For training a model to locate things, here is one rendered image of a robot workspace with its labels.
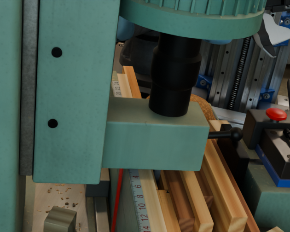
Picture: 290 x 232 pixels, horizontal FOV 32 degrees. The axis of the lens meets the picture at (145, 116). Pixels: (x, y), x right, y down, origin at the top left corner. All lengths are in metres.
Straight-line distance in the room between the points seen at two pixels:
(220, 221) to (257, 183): 0.09
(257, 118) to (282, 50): 0.73
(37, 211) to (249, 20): 0.46
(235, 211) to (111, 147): 0.17
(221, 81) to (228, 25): 0.87
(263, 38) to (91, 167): 0.37
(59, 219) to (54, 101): 0.26
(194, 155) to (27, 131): 0.22
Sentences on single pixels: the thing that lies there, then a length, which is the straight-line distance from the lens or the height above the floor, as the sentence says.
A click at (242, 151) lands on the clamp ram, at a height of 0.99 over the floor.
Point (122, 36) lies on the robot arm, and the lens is 1.14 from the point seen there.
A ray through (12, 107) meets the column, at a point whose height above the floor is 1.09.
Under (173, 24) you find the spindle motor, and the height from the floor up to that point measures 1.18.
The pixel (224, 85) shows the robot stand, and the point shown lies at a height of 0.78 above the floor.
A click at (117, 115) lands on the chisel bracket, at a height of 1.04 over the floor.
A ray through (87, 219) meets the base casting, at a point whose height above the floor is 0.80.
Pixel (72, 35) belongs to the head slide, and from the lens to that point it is 0.52.
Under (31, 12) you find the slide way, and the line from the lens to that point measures 0.51.
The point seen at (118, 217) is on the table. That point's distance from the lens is 0.73.
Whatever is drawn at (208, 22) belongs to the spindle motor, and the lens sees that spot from 0.52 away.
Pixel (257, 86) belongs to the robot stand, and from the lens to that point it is 1.40.
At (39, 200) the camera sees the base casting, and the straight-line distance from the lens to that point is 0.85.
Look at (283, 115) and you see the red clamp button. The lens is 0.74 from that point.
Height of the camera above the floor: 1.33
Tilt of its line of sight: 28 degrees down
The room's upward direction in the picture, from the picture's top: 9 degrees clockwise
